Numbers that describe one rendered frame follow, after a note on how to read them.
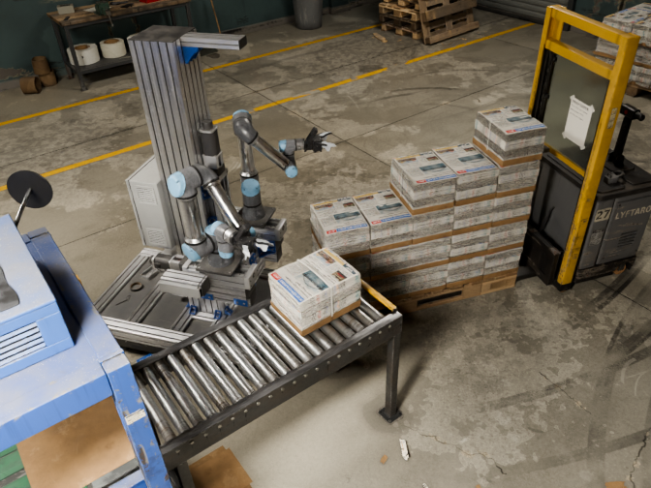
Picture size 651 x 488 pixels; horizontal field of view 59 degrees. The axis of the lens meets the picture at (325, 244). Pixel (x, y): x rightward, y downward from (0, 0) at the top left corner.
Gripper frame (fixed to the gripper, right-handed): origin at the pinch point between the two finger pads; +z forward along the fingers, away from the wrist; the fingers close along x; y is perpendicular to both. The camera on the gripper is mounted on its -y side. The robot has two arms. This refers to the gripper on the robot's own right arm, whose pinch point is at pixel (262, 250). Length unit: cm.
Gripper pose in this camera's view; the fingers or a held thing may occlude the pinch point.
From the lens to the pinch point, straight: 274.4
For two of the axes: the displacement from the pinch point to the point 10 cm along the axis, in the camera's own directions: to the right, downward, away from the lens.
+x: -6.8, 3.4, -6.5
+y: -0.6, 8.6, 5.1
